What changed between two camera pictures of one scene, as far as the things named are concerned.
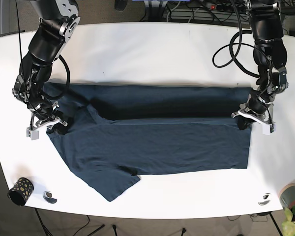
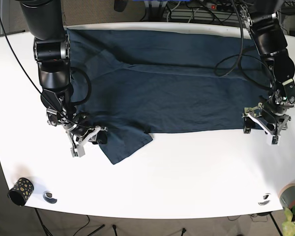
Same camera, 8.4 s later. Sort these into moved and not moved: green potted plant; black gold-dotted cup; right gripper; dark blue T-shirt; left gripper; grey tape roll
Moved: left gripper; dark blue T-shirt; right gripper
Not moved: black gold-dotted cup; green potted plant; grey tape roll
